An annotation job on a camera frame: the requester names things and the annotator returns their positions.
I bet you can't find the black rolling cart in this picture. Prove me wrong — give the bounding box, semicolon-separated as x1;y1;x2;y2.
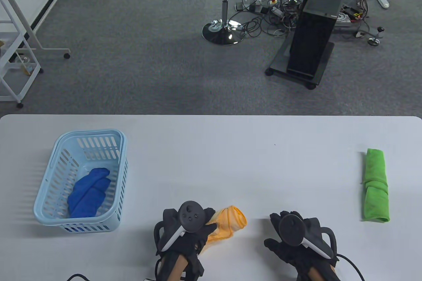
265;40;335;90

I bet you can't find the round silver cable reel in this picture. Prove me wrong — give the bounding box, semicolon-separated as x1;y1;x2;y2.
335;13;352;27

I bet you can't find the person's right hand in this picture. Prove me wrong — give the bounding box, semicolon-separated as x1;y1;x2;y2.
264;210;339;275

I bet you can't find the orange towel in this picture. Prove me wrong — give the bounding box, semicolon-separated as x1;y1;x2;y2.
198;206;248;256

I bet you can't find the person's right forearm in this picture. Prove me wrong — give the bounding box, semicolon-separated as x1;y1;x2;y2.
303;261;341;281

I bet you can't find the person's left forearm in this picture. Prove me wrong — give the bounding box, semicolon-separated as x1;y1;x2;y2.
163;253;189;281

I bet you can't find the light blue plastic basket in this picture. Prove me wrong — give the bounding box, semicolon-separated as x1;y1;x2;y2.
34;129;128;233

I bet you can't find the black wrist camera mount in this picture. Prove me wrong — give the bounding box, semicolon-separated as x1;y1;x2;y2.
183;251;204;281

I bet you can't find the tangle of floor cables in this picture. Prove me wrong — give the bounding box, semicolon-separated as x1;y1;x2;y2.
235;0;375;38

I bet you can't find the person's left hand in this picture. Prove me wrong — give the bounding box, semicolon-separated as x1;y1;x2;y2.
158;207;219;262

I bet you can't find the green rectangular towel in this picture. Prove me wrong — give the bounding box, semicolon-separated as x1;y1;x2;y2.
361;148;391;223

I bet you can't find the black computer tower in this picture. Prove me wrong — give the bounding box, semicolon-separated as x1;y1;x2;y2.
286;0;347;80

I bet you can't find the white shelf cart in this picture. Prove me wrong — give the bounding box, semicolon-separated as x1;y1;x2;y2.
0;0;44;109

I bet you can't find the grey power strip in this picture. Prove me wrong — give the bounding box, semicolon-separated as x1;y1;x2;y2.
235;1;264;14

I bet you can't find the blue towel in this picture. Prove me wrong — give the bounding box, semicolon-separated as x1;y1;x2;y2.
68;168;111;218

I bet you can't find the black and white controller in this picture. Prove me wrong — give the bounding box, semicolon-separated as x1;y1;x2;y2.
279;214;337;260
154;201;207;252

